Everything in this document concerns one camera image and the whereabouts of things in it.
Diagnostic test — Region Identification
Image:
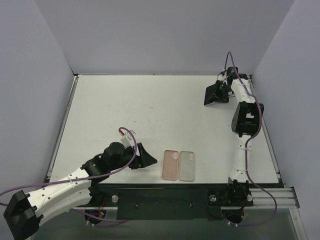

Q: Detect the black phone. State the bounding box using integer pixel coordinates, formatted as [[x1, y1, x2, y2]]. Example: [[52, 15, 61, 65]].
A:
[[203, 84, 220, 106]]

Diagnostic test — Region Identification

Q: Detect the beige phone case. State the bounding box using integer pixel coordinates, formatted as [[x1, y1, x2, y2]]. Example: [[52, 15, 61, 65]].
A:
[[178, 151, 196, 182]]

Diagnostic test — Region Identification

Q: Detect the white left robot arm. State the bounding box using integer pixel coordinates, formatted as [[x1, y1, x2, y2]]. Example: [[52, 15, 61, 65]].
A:
[[3, 142, 158, 240]]

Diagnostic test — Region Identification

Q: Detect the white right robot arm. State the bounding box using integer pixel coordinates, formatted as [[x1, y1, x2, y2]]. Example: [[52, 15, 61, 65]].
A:
[[212, 67, 264, 206]]

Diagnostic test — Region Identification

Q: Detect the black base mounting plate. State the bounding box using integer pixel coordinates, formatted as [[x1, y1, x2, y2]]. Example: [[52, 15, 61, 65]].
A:
[[86, 183, 254, 221]]

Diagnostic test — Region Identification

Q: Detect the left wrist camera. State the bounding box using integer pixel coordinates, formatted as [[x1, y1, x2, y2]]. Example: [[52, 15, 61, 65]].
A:
[[120, 130, 136, 148]]

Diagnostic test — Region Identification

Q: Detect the aluminium table edge rail left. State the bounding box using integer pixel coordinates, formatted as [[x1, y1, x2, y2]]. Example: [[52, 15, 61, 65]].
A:
[[44, 74, 79, 183]]

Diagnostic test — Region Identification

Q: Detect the aluminium table edge rail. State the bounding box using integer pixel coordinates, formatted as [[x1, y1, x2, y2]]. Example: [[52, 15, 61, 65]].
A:
[[44, 74, 79, 183], [246, 74, 301, 210]]

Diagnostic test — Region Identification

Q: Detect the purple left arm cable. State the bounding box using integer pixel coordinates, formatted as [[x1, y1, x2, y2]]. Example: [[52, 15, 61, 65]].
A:
[[0, 127, 138, 228]]

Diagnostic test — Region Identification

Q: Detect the aluminium table edge rail right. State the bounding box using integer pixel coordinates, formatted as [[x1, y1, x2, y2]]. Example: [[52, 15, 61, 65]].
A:
[[246, 74, 301, 210]]

